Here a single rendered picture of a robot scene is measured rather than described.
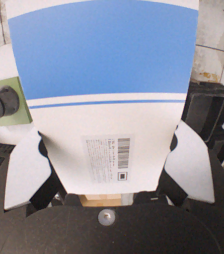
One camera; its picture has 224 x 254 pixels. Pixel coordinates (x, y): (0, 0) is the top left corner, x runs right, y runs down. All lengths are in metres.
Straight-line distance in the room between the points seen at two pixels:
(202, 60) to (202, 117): 0.70
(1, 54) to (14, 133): 0.44
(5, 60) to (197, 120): 1.27
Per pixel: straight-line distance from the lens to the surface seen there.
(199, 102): 1.01
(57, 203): 0.98
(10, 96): 0.64
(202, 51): 1.57
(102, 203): 0.95
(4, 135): 0.92
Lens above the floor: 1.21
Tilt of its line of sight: 58 degrees down
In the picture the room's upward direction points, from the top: 177 degrees clockwise
